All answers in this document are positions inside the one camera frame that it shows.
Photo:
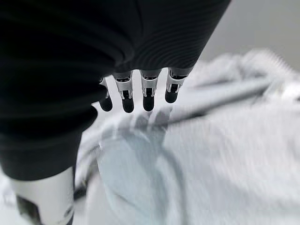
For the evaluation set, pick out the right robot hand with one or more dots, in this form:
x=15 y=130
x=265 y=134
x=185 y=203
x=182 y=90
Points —
x=70 y=47

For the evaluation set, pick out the white fluffy jacket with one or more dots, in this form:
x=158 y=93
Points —
x=187 y=145

